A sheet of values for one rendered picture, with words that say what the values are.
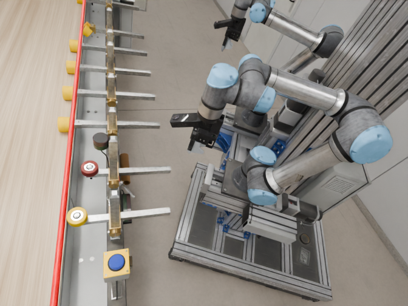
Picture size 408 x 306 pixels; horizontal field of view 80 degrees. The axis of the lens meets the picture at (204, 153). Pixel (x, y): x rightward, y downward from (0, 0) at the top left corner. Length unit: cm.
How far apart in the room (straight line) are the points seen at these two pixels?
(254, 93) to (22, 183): 106
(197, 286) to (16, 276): 128
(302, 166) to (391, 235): 241
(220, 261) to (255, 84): 147
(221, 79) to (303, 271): 187
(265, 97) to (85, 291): 116
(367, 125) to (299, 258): 157
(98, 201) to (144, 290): 80
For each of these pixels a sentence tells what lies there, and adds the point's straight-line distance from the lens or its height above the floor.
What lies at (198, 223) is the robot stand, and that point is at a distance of 200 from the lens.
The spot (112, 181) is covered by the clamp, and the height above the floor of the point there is 87.
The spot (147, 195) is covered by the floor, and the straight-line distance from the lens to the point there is 227.
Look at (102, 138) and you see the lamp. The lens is 108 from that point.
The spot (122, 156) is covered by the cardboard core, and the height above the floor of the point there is 8.
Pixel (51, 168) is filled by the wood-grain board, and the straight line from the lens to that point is 135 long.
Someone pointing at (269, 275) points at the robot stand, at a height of 23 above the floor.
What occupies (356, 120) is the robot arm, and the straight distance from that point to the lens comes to 89.
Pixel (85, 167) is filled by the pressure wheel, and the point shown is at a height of 91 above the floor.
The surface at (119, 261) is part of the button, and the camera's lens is 79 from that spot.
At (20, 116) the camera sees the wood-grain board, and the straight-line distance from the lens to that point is 160.
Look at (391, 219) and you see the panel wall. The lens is 321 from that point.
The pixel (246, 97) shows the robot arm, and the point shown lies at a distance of 68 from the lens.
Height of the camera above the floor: 200
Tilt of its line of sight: 49 degrees down
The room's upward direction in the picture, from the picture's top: 24 degrees clockwise
